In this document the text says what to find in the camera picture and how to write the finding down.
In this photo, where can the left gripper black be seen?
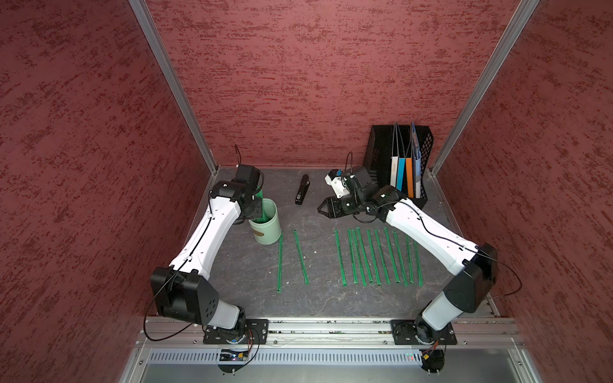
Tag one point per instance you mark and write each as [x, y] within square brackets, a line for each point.
[256, 212]

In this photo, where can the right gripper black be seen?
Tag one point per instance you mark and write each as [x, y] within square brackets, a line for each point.
[334, 206]

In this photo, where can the pale green storage cup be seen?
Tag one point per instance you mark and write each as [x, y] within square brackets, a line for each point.
[269, 232]

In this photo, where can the green straw twelfth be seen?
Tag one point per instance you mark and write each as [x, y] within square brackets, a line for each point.
[301, 258]

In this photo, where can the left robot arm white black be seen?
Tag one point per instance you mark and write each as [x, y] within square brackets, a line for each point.
[182, 290]

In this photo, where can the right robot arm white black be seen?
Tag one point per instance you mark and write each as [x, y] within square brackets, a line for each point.
[474, 268]

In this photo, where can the black stapler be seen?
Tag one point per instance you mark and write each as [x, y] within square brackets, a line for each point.
[302, 191]

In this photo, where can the black mesh file organizer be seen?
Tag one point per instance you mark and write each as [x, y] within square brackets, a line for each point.
[378, 157]

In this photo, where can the blue spine folder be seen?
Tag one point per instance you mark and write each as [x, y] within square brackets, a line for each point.
[401, 158]

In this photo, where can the orange spine folder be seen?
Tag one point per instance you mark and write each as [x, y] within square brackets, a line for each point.
[409, 171]

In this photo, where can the light blue folder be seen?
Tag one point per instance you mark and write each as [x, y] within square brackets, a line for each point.
[416, 156]

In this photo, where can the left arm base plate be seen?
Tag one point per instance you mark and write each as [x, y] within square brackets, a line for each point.
[247, 331]

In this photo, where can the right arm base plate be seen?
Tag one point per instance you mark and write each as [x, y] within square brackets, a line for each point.
[407, 332]

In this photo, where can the aluminium mounting rail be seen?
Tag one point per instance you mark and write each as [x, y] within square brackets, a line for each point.
[352, 333]

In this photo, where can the left aluminium corner post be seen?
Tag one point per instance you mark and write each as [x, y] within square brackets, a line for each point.
[148, 27]

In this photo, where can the aluminium corner post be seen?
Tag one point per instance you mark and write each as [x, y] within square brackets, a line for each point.
[148, 27]
[507, 41]

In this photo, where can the right aluminium corner post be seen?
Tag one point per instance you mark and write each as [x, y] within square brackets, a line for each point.
[507, 41]

